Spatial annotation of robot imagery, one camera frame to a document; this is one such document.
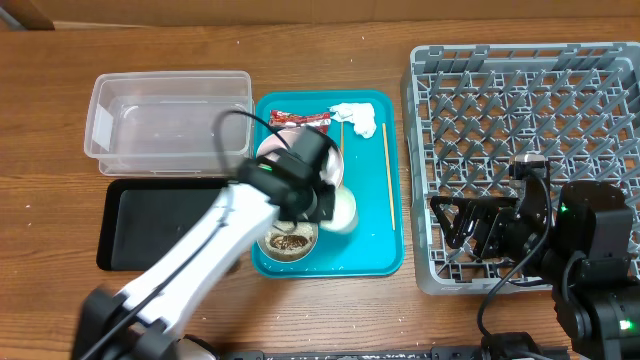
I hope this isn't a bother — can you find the grey bowl with food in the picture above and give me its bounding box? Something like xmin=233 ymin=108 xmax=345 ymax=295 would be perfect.
xmin=258 ymin=221 xmax=318 ymax=263

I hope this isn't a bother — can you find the white cup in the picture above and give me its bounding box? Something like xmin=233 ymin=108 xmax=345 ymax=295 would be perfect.
xmin=320 ymin=186 xmax=358 ymax=234

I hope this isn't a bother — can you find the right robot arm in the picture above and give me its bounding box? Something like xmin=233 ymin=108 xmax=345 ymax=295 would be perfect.
xmin=430 ymin=161 xmax=639 ymax=359

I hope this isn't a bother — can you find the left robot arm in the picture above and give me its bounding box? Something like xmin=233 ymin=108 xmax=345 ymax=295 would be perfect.
xmin=71 ymin=127 xmax=335 ymax=359

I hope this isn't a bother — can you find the grey dishwasher rack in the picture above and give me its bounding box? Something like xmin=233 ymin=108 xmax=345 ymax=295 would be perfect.
xmin=401 ymin=42 xmax=639 ymax=295

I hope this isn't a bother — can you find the pink plate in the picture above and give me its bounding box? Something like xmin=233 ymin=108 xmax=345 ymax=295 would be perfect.
xmin=256 ymin=128 xmax=344 ymax=187

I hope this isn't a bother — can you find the red snack wrapper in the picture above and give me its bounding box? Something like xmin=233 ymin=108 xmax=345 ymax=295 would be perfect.
xmin=269 ymin=110 xmax=331 ymax=133

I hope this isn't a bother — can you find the teal plastic tray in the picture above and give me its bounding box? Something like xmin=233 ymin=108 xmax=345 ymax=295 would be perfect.
xmin=251 ymin=90 xmax=405 ymax=278

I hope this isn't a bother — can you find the crumpled white napkin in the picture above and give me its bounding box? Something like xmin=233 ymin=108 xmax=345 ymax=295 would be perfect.
xmin=329 ymin=103 xmax=377 ymax=139

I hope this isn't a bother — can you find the wooden chopstick right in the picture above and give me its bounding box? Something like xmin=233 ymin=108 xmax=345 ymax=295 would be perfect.
xmin=382 ymin=123 xmax=396 ymax=231

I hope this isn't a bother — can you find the black tray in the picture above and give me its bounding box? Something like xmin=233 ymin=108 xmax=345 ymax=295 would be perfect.
xmin=96 ymin=178 xmax=227 ymax=271

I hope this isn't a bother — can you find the clear plastic bin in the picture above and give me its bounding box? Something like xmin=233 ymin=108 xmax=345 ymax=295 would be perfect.
xmin=84 ymin=70 xmax=254 ymax=177

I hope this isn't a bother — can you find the black right cable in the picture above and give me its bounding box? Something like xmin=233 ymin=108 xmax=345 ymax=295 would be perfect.
xmin=475 ymin=169 xmax=556 ymax=346

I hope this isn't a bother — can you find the black cable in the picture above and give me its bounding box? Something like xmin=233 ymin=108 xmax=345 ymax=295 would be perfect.
xmin=211 ymin=109 xmax=291 ymax=176
xmin=475 ymin=169 xmax=556 ymax=346

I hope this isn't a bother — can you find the black left cable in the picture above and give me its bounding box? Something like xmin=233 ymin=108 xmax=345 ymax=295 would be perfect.
xmin=211 ymin=109 xmax=291 ymax=176

